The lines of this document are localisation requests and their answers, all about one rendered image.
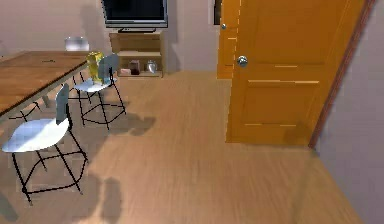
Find silver kettle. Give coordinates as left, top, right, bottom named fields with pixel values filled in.
left=146, top=59, right=158, bottom=74

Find dark brown box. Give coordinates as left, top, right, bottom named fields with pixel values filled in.
left=129, top=59, right=141, bottom=76

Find light wooden shelf stand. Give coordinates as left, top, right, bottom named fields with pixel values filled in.
left=109, top=31, right=166, bottom=79

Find white chair with black legs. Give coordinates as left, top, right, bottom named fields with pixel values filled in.
left=1, top=83, right=89, bottom=205
left=72, top=53, right=128, bottom=131
left=64, top=36, right=91, bottom=52

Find orange wooden room door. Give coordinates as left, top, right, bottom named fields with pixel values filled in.
left=216, top=0, right=368, bottom=147

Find black television set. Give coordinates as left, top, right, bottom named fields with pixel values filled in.
left=101, top=0, right=169, bottom=34

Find brown wooden dining table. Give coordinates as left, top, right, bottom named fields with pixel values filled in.
left=0, top=50, right=95, bottom=125

